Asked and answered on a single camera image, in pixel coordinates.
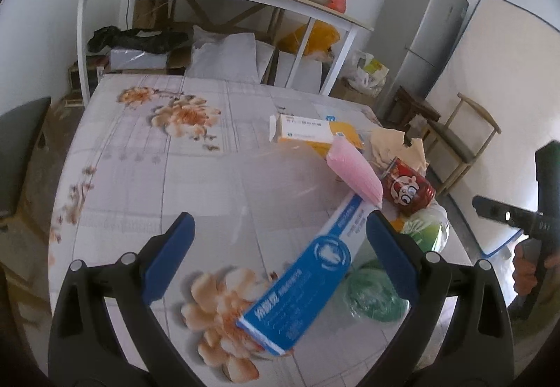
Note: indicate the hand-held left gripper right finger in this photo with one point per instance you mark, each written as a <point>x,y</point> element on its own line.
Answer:
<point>389,255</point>

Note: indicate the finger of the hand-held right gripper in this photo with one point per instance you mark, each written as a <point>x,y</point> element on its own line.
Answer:
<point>498,212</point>

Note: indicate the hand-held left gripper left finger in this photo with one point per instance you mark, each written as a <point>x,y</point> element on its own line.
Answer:
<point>175,247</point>

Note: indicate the blue toothpaste box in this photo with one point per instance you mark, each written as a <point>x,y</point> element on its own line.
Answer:
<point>323,260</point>

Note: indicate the pink packet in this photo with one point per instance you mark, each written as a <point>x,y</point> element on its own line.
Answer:
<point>354,172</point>

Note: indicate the beige paper towel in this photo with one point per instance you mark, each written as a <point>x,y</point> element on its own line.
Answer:
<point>389,142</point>

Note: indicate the person's right hand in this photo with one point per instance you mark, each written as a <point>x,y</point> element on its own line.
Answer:
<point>525,273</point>

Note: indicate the green plastic bag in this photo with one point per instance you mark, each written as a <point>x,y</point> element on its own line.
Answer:
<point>372,295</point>

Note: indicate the clear bag with green contents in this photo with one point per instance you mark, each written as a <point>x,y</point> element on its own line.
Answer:
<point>424,229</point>

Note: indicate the red drink can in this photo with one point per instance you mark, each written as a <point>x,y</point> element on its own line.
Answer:
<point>407,190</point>

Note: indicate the wooden chair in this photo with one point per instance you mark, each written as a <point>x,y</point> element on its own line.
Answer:
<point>459,146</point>

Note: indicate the dark wooden stool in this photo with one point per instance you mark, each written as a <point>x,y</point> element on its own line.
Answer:
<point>411,105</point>

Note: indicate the orange and white medicine box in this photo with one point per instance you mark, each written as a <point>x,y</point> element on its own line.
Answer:
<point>306,135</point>

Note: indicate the low cardboard box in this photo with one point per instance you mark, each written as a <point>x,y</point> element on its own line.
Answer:
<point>354,94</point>

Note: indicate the white printed plastic bag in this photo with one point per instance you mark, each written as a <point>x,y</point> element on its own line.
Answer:
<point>369,70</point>

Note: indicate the white flat box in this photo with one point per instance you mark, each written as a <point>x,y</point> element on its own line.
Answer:
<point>138,59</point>

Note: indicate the grey refrigerator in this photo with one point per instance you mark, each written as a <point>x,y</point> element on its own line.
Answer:
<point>415,32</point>

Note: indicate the white sack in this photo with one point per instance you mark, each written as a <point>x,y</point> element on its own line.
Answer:
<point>225,54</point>

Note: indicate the black bag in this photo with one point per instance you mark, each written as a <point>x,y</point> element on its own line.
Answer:
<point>135,39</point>

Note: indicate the orange plastic bag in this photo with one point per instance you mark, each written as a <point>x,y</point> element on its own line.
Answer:
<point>310,37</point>

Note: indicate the brown cardboard box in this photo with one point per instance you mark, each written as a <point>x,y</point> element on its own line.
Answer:
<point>148,13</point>

